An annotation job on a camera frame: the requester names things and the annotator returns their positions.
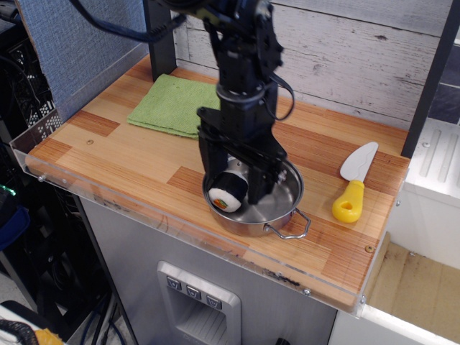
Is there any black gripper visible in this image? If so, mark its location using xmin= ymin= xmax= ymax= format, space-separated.
xmin=197 ymin=91 xmax=287 ymax=205

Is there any plush sushi roll toy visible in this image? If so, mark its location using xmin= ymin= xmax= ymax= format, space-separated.
xmin=208 ymin=170 xmax=249 ymax=213

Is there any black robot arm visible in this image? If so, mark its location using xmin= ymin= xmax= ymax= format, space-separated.
xmin=160 ymin=1 xmax=287 ymax=205

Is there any stainless steel pot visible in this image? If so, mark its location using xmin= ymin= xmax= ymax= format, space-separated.
xmin=202 ymin=155 xmax=311 ymax=239

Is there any green folded cloth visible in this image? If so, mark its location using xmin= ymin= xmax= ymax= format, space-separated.
xmin=127 ymin=75 xmax=220 ymax=139

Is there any silver toy fridge dispenser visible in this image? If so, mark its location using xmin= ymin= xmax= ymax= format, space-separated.
xmin=157 ymin=261 xmax=242 ymax=344

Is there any blue fabric panel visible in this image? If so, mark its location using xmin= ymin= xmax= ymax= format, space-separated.
xmin=16 ymin=0 xmax=148 ymax=121

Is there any white toy sink unit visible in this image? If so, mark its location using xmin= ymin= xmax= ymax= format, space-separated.
xmin=387 ymin=119 xmax=459 ymax=269

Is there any yellow handled toy knife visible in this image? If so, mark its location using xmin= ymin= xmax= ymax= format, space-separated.
xmin=332 ymin=142 xmax=379 ymax=224

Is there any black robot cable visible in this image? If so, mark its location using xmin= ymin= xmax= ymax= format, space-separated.
xmin=70 ymin=0 xmax=188 ymax=44

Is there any dark left vertical post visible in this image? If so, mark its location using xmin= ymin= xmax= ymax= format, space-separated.
xmin=143 ymin=0 xmax=177 ymax=81

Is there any dark vertical post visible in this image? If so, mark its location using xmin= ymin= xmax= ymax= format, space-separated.
xmin=400 ymin=0 xmax=459 ymax=158
xmin=143 ymin=0 xmax=177 ymax=81

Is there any dark right vertical post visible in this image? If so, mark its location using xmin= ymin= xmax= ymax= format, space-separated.
xmin=400 ymin=0 xmax=459 ymax=158

